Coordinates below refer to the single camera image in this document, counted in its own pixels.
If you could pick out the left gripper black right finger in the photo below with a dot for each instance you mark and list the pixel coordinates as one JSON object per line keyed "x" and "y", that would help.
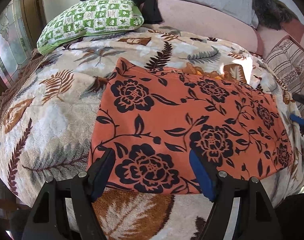
{"x": 241, "y": 208}

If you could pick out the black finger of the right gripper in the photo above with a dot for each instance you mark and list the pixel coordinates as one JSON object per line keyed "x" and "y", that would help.
{"x": 298, "y": 98}

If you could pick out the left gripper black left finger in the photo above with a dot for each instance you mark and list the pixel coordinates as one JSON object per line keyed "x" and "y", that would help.
{"x": 63, "y": 209}

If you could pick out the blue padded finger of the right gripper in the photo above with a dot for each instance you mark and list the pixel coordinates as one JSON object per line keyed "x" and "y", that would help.
{"x": 297, "y": 119}

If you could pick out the orange floral garment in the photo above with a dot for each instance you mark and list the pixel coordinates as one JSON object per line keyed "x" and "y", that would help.
{"x": 152, "y": 120}

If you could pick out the striped bed sheet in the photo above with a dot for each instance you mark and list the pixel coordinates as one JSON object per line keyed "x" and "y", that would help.
{"x": 286, "y": 60}

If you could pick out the pink headboard cushion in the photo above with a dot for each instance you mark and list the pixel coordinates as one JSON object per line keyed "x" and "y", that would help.
{"x": 296, "y": 30}

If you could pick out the dark furry garment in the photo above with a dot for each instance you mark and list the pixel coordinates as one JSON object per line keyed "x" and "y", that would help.
{"x": 272, "y": 13}

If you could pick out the leaf pattern fleece blanket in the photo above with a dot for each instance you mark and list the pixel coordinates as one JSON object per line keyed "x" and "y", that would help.
{"x": 47, "y": 120}

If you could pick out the pink bolster cushion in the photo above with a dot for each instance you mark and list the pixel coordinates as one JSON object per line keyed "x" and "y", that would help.
{"x": 209, "y": 22}

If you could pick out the stained glass window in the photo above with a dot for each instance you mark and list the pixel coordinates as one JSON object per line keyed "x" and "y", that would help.
{"x": 15, "y": 48}

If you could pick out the green white patterned pillow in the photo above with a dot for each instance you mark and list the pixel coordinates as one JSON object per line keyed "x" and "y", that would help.
{"x": 89, "y": 18}

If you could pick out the wooden door frame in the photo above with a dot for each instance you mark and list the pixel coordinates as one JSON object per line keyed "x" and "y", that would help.
{"x": 34, "y": 19}

